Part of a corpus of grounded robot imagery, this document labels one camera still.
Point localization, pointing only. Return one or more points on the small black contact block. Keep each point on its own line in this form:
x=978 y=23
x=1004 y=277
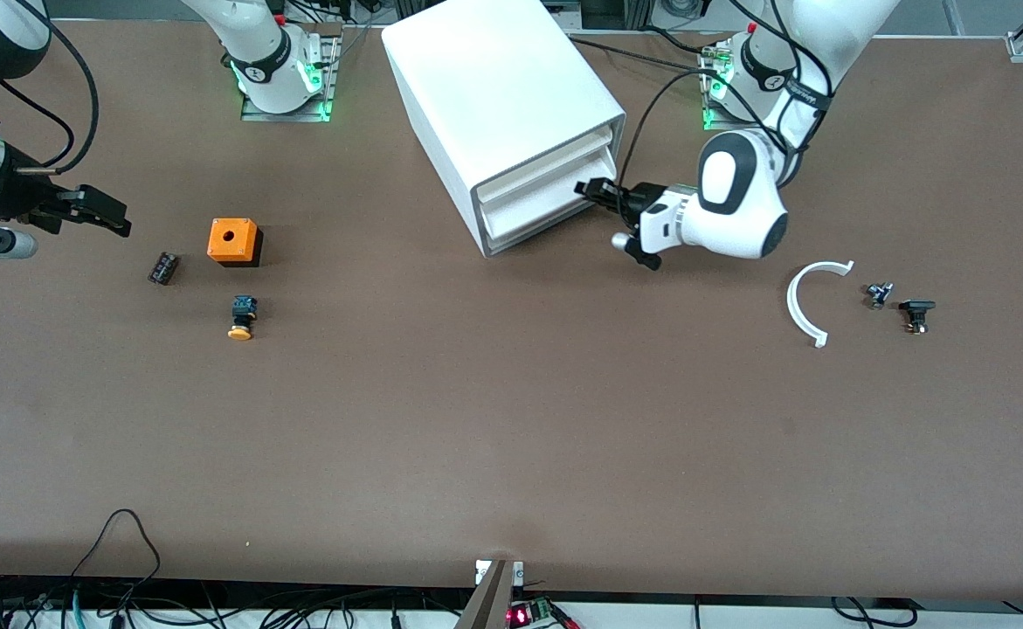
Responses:
x=164 y=268

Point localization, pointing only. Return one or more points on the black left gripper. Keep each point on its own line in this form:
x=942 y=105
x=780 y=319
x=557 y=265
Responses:
x=645 y=195

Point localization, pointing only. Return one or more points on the white drawer cabinet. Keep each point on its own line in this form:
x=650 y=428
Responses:
x=494 y=79

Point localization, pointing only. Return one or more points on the orange button enclosure box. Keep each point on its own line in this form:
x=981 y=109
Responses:
x=231 y=238

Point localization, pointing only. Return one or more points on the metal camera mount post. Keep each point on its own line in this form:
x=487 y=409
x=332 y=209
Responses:
x=489 y=603

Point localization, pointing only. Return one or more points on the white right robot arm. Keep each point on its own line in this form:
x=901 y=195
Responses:
x=258 y=39

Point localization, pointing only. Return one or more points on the circuit board with red LED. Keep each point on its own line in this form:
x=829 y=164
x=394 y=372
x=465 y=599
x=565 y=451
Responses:
x=520 y=616

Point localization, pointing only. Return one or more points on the black flat-head switch component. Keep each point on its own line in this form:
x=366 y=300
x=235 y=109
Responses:
x=916 y=307

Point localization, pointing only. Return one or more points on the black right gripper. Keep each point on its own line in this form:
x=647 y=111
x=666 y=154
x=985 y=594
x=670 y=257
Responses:
x=24 y=194

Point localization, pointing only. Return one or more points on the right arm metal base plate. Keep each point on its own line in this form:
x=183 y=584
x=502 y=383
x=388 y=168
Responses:
x=284 y=114

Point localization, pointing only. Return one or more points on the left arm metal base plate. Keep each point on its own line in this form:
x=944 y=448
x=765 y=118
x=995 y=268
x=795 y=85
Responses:
x=708 y=118

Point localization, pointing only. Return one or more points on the small metal connector part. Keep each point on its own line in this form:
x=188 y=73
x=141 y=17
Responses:
x=878 y=293

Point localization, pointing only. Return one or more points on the white plastic drawer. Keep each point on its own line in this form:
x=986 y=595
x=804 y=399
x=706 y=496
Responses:
x=537 y=220
x=546 y=166
x=546 y=190

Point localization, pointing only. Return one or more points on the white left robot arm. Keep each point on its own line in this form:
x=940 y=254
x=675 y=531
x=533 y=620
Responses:
x=738 y=210

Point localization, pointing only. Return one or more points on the yellow push button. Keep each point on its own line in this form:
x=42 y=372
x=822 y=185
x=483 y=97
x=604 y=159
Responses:
x=242 y=316

